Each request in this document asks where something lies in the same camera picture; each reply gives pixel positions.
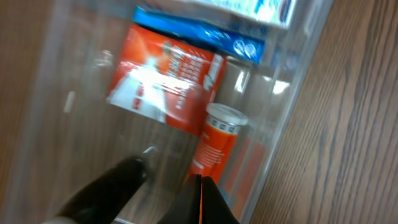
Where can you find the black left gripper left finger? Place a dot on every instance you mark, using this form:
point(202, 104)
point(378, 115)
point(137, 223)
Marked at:
point(101, 200)

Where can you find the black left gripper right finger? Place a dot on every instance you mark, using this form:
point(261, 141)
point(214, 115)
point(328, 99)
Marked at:
point(200, 201)

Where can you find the orange tablet tube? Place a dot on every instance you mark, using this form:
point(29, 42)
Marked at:
point(220, 132)

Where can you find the white and blue box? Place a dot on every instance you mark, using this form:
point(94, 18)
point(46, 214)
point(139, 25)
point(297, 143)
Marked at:
point(217, 34)

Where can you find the clear plastic container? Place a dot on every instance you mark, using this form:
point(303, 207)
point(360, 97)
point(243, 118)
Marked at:
point(72, 134)

